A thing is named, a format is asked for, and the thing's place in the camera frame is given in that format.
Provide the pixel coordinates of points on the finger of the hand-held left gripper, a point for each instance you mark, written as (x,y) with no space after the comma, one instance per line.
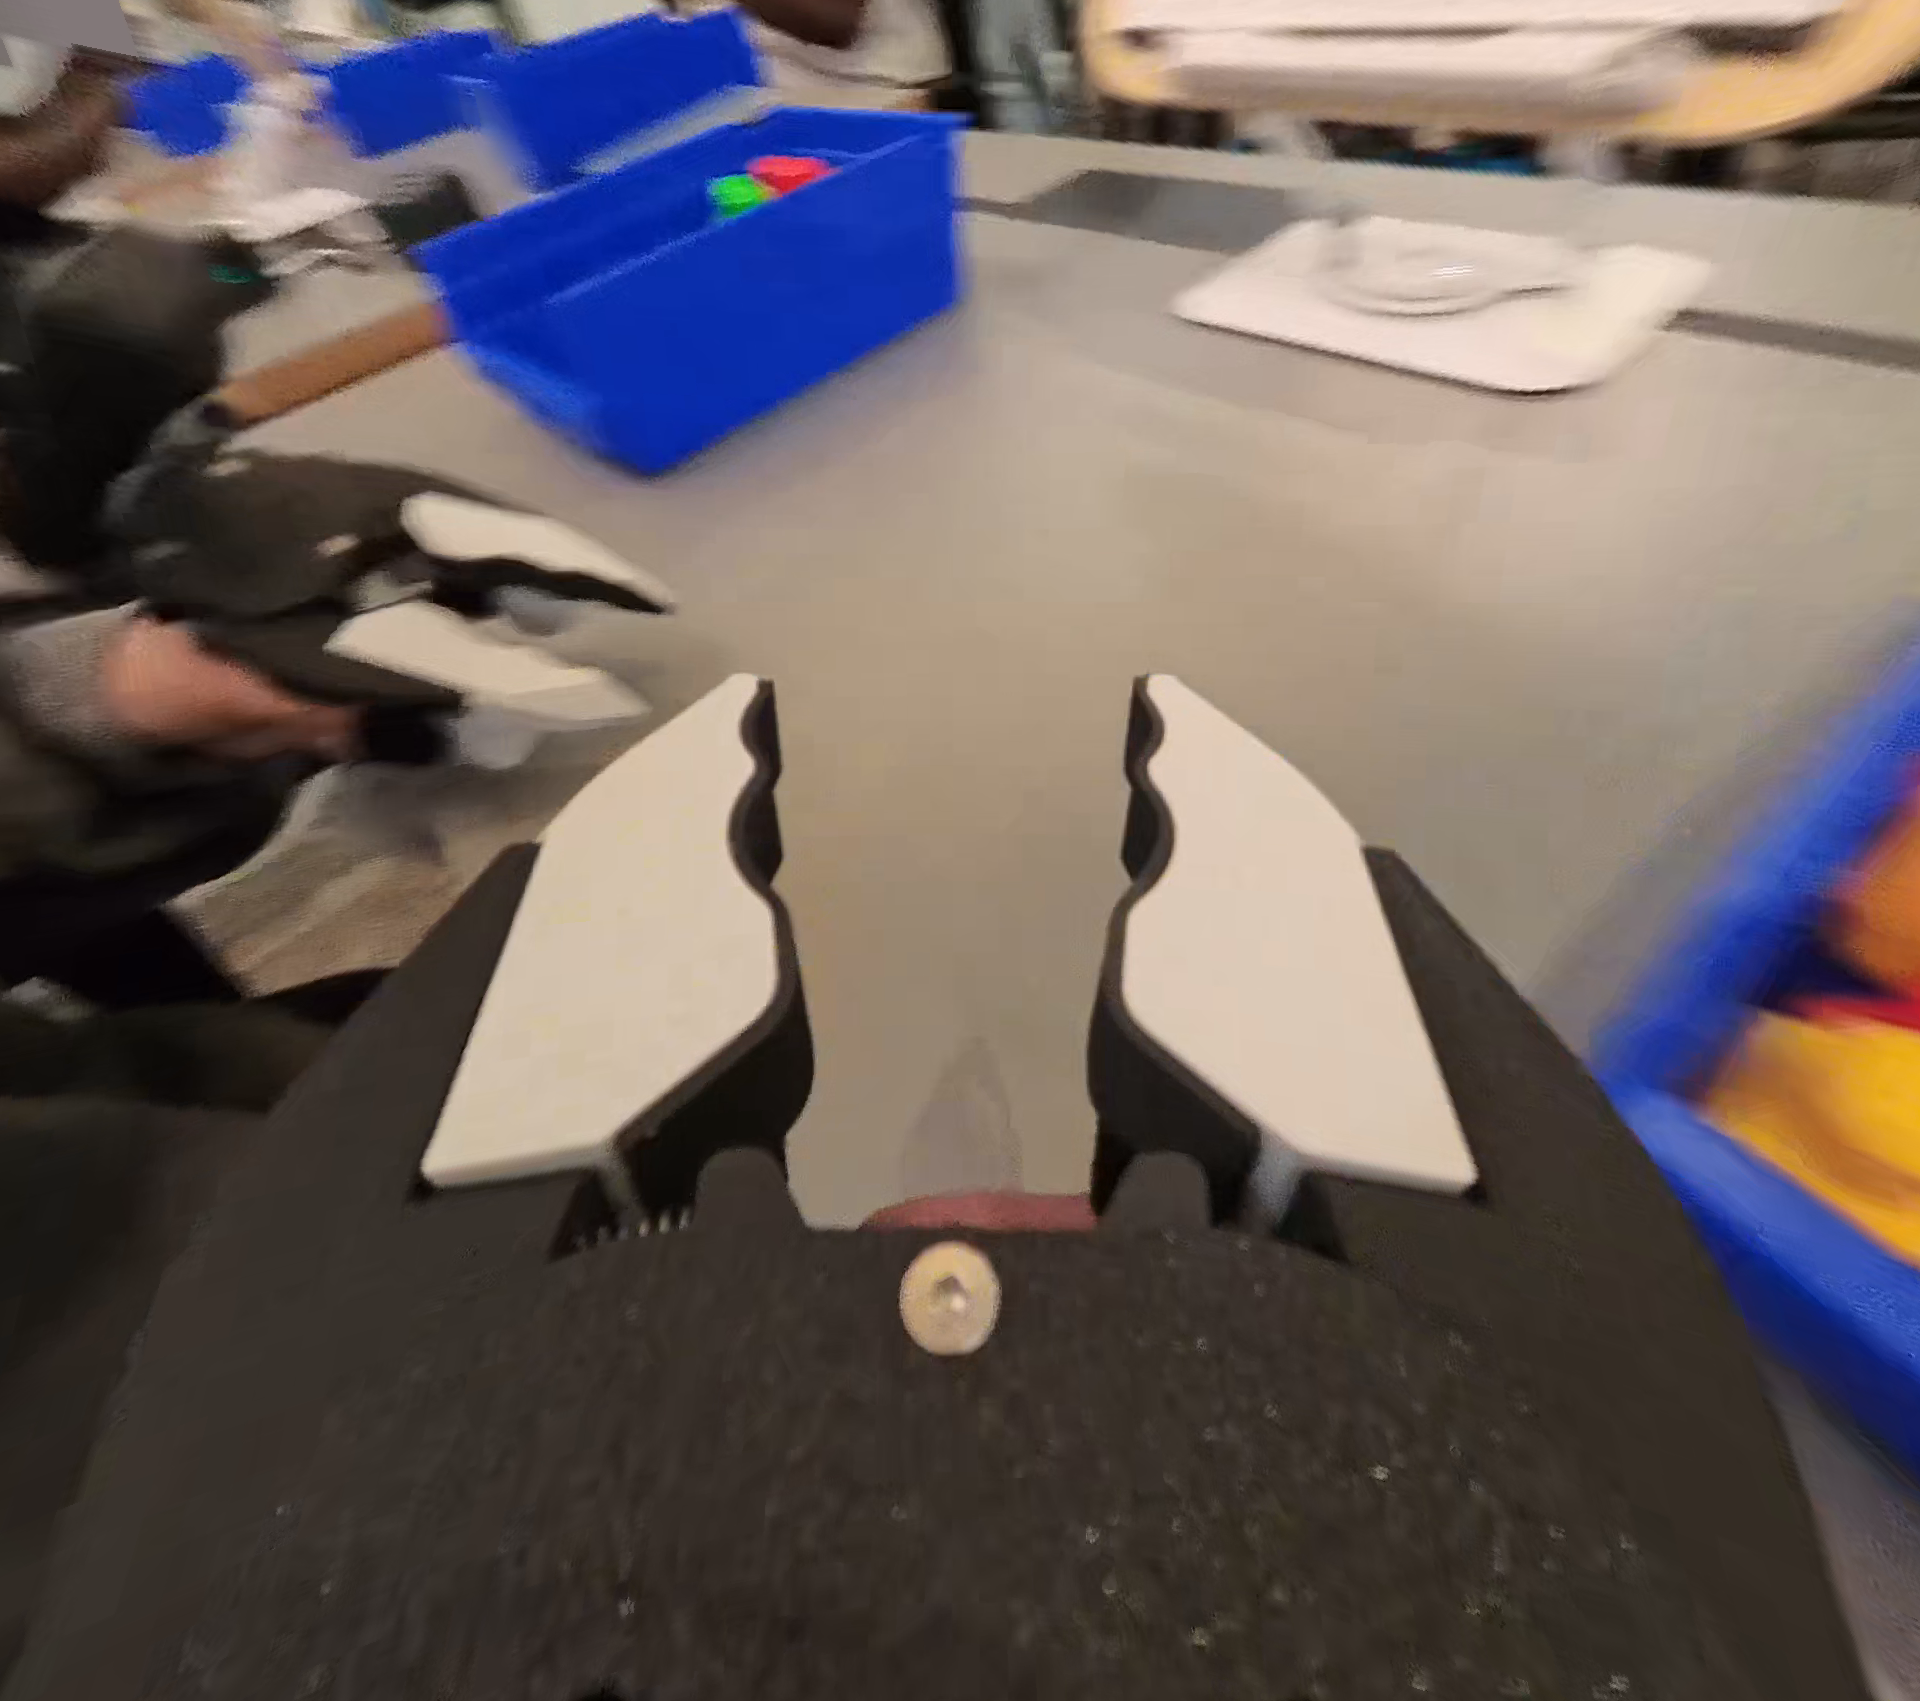
(481,667)
(526,547)

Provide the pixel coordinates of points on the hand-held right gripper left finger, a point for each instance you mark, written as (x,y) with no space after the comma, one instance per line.
(615,981)

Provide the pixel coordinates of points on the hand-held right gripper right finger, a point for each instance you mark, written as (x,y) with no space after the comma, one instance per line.
(1290,981)

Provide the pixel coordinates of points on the blue plastic storage bin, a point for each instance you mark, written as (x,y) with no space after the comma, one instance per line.
(721,351)
(1771,1282)
(630,80)
(390,89)
(180,104)

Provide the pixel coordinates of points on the green toy block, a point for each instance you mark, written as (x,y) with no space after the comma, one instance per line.
(737,195)

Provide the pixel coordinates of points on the grey desk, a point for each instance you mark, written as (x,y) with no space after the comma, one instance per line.
(1200,531)

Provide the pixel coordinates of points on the person's left hand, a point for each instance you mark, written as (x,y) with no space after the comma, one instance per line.
(210,705)

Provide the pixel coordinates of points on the person's right hand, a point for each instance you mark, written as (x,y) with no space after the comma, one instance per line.
(984,1211)

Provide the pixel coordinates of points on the red toy block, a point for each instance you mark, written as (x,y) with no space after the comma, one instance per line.
(792,173)

